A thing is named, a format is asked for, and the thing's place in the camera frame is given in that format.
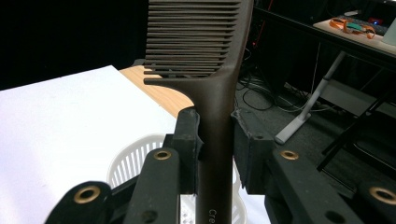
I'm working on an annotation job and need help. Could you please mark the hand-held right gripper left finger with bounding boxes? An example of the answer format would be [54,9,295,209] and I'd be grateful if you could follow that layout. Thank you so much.
[163,106,205,196]

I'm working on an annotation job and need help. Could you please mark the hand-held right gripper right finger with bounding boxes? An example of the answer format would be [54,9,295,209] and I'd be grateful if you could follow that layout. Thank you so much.
[230,107,276,196]

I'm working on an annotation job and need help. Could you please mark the black comb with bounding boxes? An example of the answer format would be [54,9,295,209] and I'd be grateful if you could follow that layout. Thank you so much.
[142,0,255,224]

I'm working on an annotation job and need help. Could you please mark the white plastic basket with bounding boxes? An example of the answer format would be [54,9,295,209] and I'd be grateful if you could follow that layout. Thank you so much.
[106,133,248,224]

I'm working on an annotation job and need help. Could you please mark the wooden table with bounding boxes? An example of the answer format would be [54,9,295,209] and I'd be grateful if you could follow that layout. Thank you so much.
[119,64,196,119]

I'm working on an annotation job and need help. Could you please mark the white desk leg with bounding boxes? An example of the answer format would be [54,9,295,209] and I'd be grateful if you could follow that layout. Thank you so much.
[274,50,347,146]

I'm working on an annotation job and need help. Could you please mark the black chair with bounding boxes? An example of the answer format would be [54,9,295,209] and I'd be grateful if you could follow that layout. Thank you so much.
[316,89,396,195]

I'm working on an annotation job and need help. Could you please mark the grey box under desk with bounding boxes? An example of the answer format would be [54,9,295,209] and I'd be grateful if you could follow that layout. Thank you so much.
[319,78,396,119]

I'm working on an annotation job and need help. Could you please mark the white table mat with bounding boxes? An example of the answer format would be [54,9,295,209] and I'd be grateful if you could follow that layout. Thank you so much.
[0,64,273,224]

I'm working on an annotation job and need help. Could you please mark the black metal crossbar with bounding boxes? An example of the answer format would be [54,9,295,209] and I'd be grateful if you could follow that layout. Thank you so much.
[252,6,396,73]

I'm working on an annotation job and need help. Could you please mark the orange scissors on desk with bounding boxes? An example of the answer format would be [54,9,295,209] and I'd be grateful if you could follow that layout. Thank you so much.
[329,17,376,40]

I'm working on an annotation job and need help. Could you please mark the light wooden desk top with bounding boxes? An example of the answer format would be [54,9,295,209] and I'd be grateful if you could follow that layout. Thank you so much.
[312,17,396,58]

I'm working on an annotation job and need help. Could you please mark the bundle of floor cables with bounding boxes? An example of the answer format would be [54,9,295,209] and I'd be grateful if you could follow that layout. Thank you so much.
[234,40,331,114]

